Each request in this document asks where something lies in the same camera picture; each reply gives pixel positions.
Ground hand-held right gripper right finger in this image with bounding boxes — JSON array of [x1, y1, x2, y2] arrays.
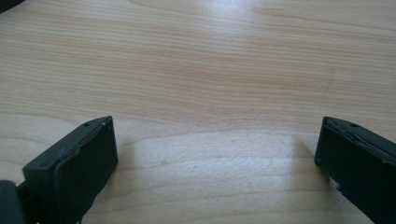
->
[[314, 116, 396, 224]]

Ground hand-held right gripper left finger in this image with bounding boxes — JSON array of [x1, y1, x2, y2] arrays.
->
[[21, 116, 119, 224]]

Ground dark object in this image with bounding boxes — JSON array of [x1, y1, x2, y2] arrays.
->
[[0, 0, 26, 14]]

